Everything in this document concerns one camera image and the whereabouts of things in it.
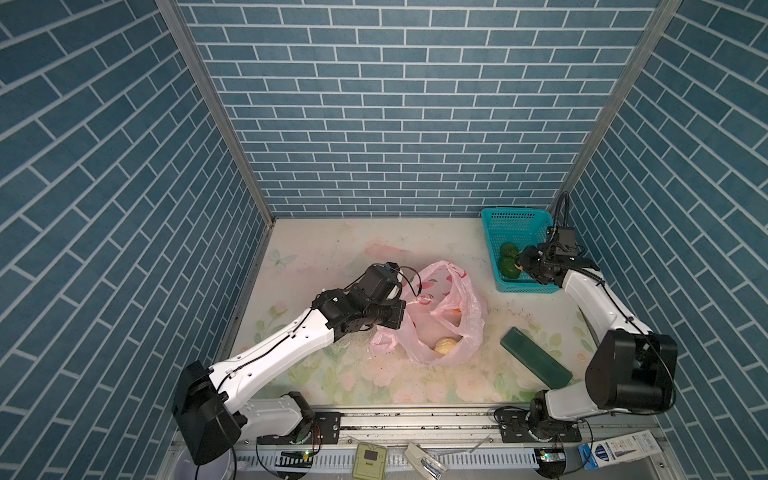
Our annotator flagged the green pepper fruit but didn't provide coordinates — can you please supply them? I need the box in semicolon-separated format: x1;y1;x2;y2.
497;256;522;281

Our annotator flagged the teal plastic basket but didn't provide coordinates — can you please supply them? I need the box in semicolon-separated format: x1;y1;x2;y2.
481;207;558;294

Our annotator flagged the pink plastic bag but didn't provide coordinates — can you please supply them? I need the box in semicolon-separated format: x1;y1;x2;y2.
370;260;487;367

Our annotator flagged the pale peach fruit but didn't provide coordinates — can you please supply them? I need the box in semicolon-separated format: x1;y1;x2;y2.
433;337;460;356

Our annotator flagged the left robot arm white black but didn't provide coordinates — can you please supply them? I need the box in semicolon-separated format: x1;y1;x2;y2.
170;262;409;467

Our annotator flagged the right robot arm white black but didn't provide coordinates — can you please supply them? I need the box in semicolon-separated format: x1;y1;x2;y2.
517;226;678;441

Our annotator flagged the dark green rectangular block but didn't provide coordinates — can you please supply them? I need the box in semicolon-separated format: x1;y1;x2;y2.
500;327;573;390

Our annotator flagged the green digital timer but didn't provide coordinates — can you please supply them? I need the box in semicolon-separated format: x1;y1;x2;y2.
352;443;388;480

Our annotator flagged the silver metal clip tool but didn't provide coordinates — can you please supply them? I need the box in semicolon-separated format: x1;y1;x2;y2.
404;443;448;480

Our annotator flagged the white blue cardboard box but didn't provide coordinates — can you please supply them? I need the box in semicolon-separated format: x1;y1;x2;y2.
579;430;662;470

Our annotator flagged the white round bowl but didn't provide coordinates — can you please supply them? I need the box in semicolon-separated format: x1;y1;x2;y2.
172;449;236;480

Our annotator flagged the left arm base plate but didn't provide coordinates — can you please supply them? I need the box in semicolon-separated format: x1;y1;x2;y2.
257;411;342;446

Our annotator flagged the aluminium rail frame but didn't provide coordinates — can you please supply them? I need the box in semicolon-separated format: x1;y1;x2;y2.
157;405;684;479

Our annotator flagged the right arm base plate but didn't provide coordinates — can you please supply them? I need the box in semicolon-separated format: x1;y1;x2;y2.
493;406;582;443

